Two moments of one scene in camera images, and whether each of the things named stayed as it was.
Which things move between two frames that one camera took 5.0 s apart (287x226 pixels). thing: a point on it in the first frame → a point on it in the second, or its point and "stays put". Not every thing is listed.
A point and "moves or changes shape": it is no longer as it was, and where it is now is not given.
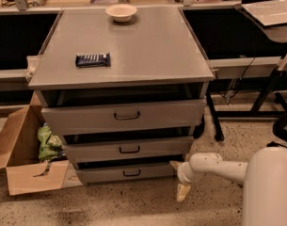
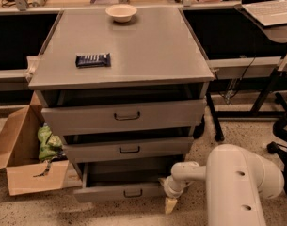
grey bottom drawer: (112, 171) moves or changes shape
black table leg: (218, 135) stays put
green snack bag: (51, 145) stays put
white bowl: (120, 12) stays put
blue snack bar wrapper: (93, 60) stays put
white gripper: (183, 173) → (169, 188)
